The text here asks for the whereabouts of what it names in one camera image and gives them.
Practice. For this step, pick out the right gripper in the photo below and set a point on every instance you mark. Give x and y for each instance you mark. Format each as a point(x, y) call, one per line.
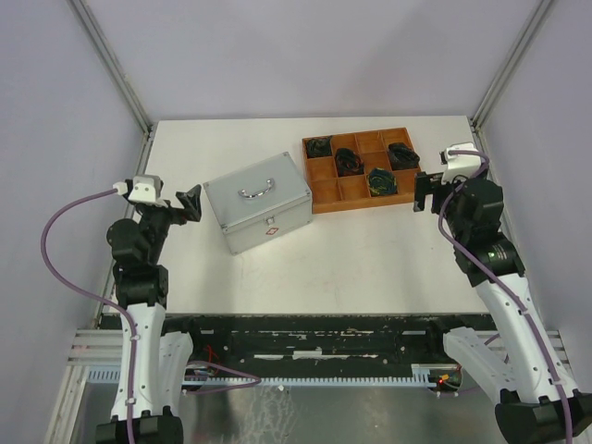
point(434, 186)

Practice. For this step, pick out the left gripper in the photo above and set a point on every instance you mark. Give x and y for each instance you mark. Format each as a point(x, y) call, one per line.
point(190, 201)

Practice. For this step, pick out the grey metal box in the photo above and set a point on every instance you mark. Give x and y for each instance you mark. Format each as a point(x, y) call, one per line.
point(261, 202)

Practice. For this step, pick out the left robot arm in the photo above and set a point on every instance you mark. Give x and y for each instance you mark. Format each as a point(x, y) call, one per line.
point(153, 362)

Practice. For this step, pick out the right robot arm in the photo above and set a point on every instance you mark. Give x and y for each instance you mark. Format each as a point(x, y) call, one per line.
point(535, 398)

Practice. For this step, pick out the rolled tie dark dotted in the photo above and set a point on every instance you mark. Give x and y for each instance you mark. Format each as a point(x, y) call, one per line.
point(401, 157)

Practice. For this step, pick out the rolled tie yellow blue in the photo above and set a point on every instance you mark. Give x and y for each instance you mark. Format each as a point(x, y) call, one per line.
point(381, 182)

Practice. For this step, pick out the wooden compartment tray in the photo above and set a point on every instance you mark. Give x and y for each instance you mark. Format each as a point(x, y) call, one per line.
point(332, 193)

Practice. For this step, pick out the rolled tie green pattern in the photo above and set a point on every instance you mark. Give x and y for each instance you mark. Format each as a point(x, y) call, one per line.
point(318, 147)

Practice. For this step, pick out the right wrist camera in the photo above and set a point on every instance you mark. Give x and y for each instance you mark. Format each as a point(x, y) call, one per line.
point(460, 160)

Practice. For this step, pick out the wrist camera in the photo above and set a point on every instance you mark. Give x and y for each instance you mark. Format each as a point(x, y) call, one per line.
point(146, 189)
point(460, 160)

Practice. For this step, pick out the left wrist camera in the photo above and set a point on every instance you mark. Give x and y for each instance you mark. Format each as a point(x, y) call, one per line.
point(146, 189)

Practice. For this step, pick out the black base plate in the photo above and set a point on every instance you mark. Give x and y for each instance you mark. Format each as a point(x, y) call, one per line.
point(323, 345)

